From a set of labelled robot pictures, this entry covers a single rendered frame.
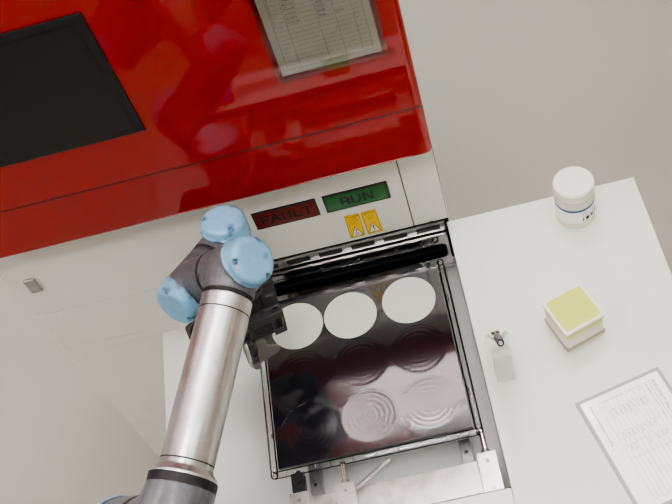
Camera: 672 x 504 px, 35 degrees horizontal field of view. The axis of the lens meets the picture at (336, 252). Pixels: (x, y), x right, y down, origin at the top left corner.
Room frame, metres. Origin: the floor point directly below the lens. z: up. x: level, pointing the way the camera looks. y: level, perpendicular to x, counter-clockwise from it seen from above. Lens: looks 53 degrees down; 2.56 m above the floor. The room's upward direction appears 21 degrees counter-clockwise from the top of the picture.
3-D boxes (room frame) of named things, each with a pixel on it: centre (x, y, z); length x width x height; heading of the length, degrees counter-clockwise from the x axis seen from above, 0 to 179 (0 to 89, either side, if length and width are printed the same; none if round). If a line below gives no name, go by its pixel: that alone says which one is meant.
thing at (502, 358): (0.84, -0.19, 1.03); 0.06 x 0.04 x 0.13; 170
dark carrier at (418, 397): (0.99, 0.03, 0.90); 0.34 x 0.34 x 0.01; 80
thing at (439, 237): (1.20, 0.01, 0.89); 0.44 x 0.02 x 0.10; 80
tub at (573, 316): (0.86, -0.33, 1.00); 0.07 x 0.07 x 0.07; 8
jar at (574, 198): (1.08, -0.43, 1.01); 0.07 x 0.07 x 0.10
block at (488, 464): (0.70, -0.10, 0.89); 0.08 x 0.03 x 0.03; 170
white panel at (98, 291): (1.25, 0.18, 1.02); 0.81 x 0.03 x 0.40; 80
